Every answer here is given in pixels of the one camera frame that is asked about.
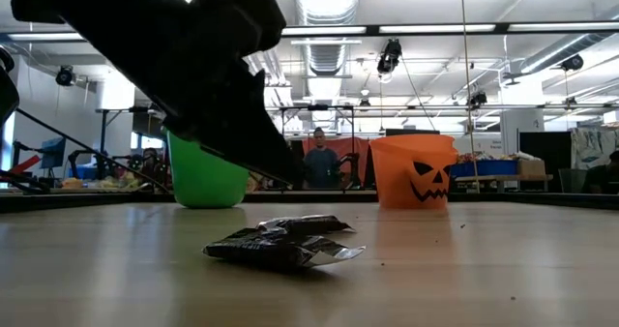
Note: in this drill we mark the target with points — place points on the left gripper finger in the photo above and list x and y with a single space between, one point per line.
251 143

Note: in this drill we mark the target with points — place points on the dark silver chocolate bar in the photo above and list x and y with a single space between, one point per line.
275 249
304 223

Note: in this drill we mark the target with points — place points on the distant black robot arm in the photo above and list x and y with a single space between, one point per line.
353 165

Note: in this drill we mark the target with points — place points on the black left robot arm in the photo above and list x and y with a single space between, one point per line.
97 17

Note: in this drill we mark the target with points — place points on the white ceiling pipe bundle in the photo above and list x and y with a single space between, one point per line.
280 92

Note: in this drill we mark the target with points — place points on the green plastic bucket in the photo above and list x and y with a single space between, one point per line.
208 187

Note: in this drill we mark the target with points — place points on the person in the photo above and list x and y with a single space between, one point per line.
321 165
602 177
151 162

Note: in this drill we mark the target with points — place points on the orange cloth backdrop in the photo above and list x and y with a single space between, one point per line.
348 148

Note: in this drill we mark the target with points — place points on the black ceiling spotlight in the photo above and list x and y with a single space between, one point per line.
478 98
573 62
64 77
389 56

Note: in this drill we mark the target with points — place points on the orange jack-o'-lantern bucket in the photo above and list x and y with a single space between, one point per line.
396 167

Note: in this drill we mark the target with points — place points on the dark computer monitor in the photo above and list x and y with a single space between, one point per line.
54 153

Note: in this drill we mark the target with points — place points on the red machine part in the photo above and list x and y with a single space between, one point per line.
26 164

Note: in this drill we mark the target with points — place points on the heap of colourful packets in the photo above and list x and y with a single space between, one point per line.
474 157

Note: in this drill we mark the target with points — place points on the blue plastic bin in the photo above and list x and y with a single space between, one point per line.
483 168

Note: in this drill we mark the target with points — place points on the white pillar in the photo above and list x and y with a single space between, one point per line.
522 133

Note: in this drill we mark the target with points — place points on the black beam with light strips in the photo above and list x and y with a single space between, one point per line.
501 27

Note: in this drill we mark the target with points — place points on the brown cardboard box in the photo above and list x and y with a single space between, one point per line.
531 168

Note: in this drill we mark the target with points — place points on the wooden bench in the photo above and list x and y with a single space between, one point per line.
532 177

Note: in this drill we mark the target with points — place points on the black partition panel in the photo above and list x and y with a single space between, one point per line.
546 148

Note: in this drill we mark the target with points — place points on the leaf-patterned cloth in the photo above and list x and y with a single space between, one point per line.
585 143

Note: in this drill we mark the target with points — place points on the black distant rig frame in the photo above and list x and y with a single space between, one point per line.
319 107

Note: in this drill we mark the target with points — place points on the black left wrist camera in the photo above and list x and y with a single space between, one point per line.
256 17

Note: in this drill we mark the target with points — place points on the slim silver ceiling duct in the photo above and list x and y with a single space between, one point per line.
556 56

